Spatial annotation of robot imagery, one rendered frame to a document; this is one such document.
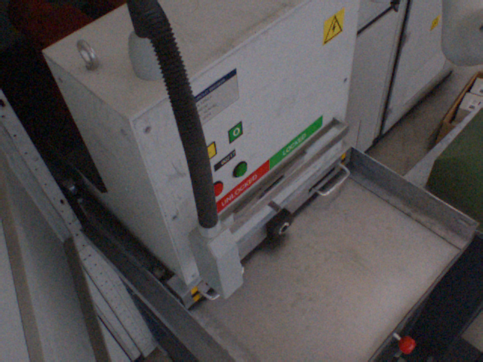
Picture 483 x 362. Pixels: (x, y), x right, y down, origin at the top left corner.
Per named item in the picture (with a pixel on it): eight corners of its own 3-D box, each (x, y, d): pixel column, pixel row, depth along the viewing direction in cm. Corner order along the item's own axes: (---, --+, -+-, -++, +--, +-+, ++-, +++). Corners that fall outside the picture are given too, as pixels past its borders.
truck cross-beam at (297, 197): (349, 161, 123) (352, 145, 119) (186, 310, 103) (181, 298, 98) (333, 151, 126) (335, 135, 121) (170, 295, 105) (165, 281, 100)
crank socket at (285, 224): (293, 226, 112) (293, 213, 108) (275, 243, 110) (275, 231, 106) (284, 219, 114) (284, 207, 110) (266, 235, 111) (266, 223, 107)
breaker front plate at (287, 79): (343, 155, 119) (370, -35, 81) (192, 291, 100) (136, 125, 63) (339, 152, 120) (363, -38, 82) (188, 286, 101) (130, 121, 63)
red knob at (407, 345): (415, 346, 101) (419, 340, 98) (406, 357, 100) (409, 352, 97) (396, 331, 103) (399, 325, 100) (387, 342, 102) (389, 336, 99)
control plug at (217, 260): (244, 283, 90) (237, 231, 76) (225, 301, 88) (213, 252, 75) (215, 257, 94) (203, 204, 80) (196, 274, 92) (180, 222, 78)
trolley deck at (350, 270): (469, 243, 115) (478, 230, 111) (291, 458, 91) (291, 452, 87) (259, 109, 148) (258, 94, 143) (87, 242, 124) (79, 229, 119)
